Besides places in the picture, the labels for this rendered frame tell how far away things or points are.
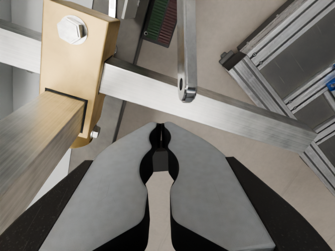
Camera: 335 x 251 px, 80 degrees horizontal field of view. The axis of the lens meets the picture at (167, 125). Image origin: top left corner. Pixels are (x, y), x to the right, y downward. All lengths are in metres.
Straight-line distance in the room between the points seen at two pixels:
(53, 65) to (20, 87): 0.34
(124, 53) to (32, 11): 0.20
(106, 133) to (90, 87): 0.23
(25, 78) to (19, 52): 0.30
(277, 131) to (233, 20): 0.89
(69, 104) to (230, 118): 0.16
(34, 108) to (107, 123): 0.24
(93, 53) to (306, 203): 1.90
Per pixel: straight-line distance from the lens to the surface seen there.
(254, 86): 0.94
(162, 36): 0.34
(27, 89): 0.54
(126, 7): 0.25
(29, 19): 0.49
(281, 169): 1.61
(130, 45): 0.35
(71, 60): 0.20
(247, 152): 1.41
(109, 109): 0.39
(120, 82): 0.20
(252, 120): 0.23
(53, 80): 0.21
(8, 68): 0.53
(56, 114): 0.18
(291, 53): 0.99
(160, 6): 0.34
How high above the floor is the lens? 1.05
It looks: 61 degrees down
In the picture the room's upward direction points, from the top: 178 degrees clockwise
